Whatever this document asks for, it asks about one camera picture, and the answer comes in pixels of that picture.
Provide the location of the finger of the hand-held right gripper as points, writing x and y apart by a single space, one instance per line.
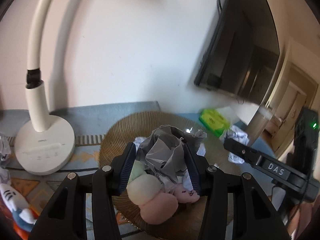
240 150

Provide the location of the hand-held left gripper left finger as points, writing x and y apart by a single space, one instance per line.
127 170

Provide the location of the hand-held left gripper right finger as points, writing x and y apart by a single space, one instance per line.
192 172

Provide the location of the tricolour dango plush toy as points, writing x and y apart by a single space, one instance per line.
145 187
186 195

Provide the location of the amber ribbed glass bowl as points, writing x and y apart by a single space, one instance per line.
115 142

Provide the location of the grey paper ball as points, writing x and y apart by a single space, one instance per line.
162 152

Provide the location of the white and blue plush toy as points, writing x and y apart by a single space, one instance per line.
12 197

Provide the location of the orange plush toy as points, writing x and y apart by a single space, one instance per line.
22 230

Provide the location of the person's right hand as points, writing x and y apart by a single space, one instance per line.
293 221

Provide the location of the white plastic bag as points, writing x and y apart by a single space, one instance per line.
226 112

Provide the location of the green tissue pack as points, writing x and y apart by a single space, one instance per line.
212 120

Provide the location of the patterned blue table mat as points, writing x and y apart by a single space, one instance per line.
87 113

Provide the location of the beige wooden door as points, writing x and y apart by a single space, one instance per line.
292 97

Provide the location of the white desk lamp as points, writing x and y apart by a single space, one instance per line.
42 152

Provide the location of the black wall television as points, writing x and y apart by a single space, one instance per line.
237 55

